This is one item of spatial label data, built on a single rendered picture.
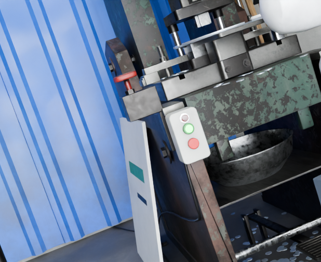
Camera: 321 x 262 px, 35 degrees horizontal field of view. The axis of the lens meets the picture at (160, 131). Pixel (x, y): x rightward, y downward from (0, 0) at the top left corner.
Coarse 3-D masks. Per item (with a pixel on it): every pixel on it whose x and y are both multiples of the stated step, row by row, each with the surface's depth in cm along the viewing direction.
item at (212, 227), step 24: (120, 48) 187; (120, 72) 187; (120, 96) 210; (144, 120) 173; (168, 168) 165; (192, 168) 135; (168, 192) 183; (168, 216) 204; (192, 216) 155; (216, 216) 138; (168, 240) 219; (192, 240) 170; (216, 240) 138
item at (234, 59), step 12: (252, 24) 136; (216, 36) 136; (228, 36) 148; (240, 36) 149; (216, 48) 147; (228, 48) 148; (240, 48) 149; (216, 60) 149; (228, 60) 148; (240, 60) 149; (228, 72) 148; (240, 72) 149
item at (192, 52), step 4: (192, 44) 159; (204, 44) 160; (184, 48) 166; (188, 48) 163; (192, 48) 159; (196, 48) 159; (200, 48) 160; (204, 48) 160; (188, 52) 164; (192, 52) 160; (196, 52) 159; (200, 52) 160; (204, 52) 160; (188, 56) 166; (192, 56) 161; (196, 56) 160
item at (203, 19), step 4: (196, 16) 162; (200, 16) 162; (204, 16) 162; (208, 16) 163; (196, 20) 162; (200, 20) 162; (204, 20) 162; (208, 20) 162; (196, 24) 163; (200, 24) 162; (204, 24) 162; (196, 28) 164
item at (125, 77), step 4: (128, 72) 135; (132, 72) 134; (136, 72) 136; (116, 76) 136; (120, 76) 133; (124, 76) 134; (128, 76) 134; (132, 76) 134; (116, 80) 134; (120, 80) 134; (124, 80) 137; (128, 80) 137; (124, 84) 137; (128, 84) 137; (128, 88) 137
